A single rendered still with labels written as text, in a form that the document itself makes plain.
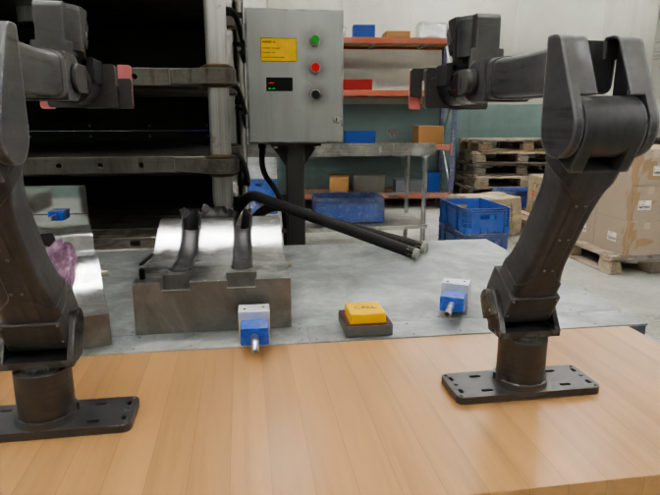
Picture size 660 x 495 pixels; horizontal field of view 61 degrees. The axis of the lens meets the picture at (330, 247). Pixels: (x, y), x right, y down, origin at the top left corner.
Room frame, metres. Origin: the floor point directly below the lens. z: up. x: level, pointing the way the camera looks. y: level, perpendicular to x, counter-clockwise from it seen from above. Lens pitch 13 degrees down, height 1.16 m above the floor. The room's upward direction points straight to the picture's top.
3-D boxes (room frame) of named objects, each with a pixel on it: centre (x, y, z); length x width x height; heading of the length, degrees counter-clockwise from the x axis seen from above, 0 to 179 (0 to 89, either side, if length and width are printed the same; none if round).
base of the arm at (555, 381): (0.69, -0.26, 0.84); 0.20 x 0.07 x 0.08; 99
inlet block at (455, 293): (0.96, -0.22, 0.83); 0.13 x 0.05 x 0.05; 161
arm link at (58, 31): (0.78, 0.37, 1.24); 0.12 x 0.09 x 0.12; 9
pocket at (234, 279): (0.92, 0.15, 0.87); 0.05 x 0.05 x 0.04; 8
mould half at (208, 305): (1.14, 0.23, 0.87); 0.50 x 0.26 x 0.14; 8
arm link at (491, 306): (0.70, -0.25, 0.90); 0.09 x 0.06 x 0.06; 99
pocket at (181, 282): (0.90, 0.26, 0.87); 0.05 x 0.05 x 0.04; 8
